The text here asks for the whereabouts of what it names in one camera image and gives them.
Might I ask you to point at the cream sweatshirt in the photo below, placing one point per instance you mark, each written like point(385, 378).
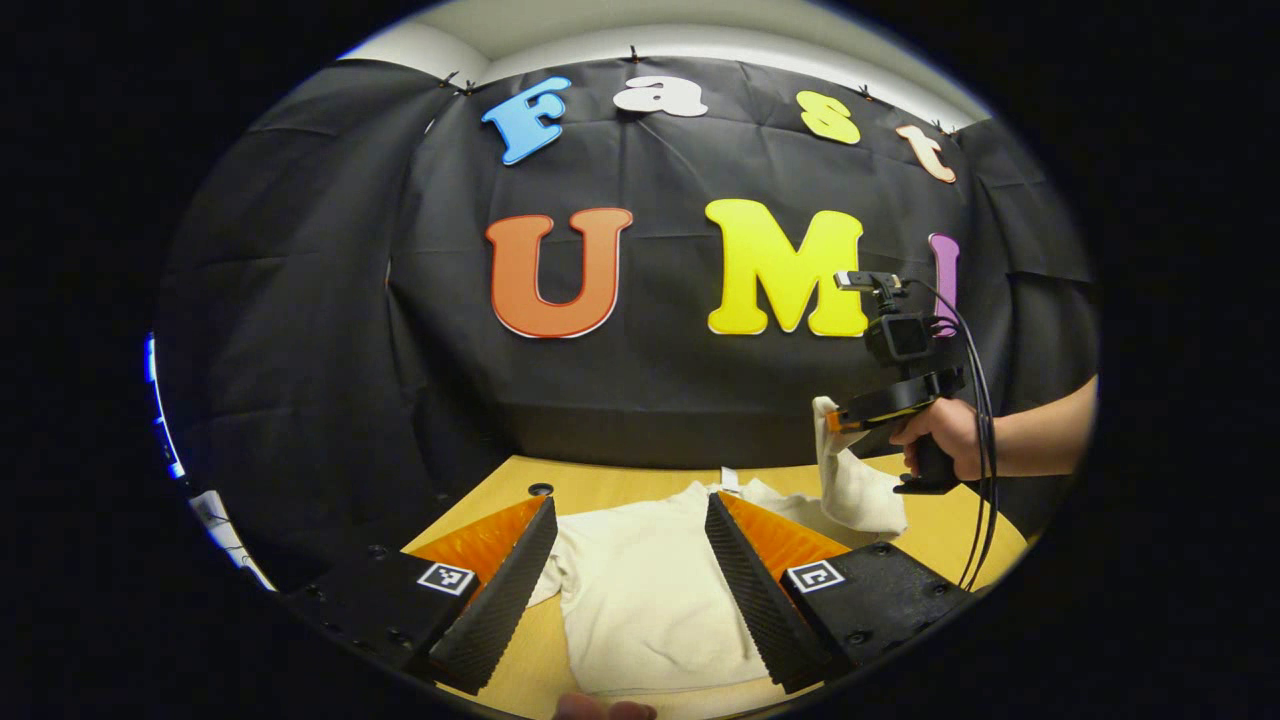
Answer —
point(640, 590)

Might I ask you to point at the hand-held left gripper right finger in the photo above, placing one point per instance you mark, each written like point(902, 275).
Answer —
point(755, 600)

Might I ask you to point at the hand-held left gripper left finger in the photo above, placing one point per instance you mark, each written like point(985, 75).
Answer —
point(500, 610)

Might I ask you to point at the black backdrop cloth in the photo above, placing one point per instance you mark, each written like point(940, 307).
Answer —
point(650, 400)

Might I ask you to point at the computer monitor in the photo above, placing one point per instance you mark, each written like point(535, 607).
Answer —
point(170, 455)

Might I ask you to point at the white object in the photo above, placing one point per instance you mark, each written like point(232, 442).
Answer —
point(215, 520)

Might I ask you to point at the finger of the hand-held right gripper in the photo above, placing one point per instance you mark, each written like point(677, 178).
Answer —
point(885, 402)

